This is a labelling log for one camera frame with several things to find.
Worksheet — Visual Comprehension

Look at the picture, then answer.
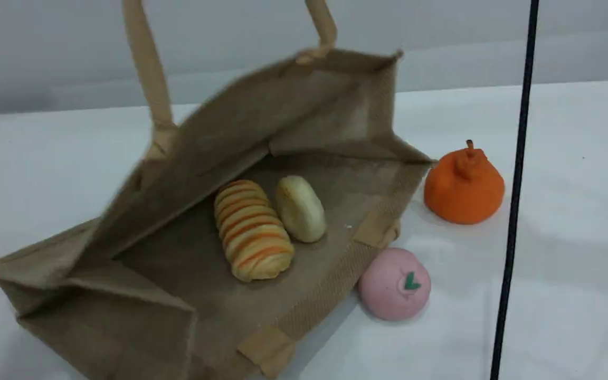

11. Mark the cream egg yolk pastry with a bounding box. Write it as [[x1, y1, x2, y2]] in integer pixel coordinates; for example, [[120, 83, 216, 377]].
[[275, 175, 327, 243]]

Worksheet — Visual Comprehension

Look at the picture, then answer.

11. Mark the long striped bread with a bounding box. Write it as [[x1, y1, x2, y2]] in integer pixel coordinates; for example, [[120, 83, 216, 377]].
[[214, 179, 295, 282]]

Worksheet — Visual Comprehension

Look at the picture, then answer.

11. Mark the brown jute tote bag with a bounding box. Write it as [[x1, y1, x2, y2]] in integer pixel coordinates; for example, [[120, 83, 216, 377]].
[[0, 0, 434, 380]]

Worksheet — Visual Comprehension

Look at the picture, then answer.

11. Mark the orange persimmon shaped pastry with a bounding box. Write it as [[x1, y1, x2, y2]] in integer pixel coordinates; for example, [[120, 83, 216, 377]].
[[423, 140, 506, 226]]

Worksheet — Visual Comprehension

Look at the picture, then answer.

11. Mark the pink peach shaped bun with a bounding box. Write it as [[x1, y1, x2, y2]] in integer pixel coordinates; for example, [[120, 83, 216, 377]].
[[358, 248, 432, 321]]

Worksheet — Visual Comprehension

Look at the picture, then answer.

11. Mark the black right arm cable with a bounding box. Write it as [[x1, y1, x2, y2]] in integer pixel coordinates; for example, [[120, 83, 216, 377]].
[[490, 0, 540, 380]]

